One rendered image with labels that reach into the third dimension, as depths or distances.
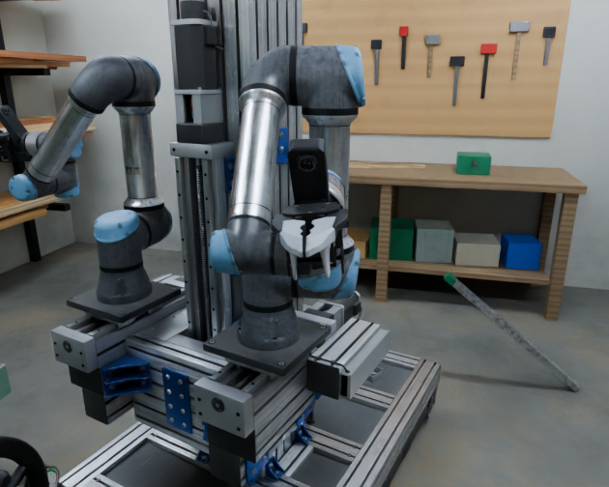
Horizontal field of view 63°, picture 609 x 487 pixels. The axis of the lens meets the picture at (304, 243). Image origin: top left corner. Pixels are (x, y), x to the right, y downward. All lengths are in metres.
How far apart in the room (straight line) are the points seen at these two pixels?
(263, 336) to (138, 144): 0.67
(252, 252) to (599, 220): 3.35
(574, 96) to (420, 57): 1.03
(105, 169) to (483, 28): 3.16
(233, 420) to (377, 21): 3.06
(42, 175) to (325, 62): 0.87
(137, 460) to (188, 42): 1.31
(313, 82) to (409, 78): 2.71
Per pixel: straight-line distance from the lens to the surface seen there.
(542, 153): 3.79
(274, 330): 1.14
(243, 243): 0.81
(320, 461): 1.78
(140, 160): 1.49
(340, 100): 1.00
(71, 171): 1.67
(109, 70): 1.39
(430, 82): 3.68
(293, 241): 0.52
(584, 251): 4.01
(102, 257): 1.44
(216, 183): 1.25
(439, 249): 3.41
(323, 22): 3.79
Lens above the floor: 1.39
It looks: 18 degrees down
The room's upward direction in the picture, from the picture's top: straight up
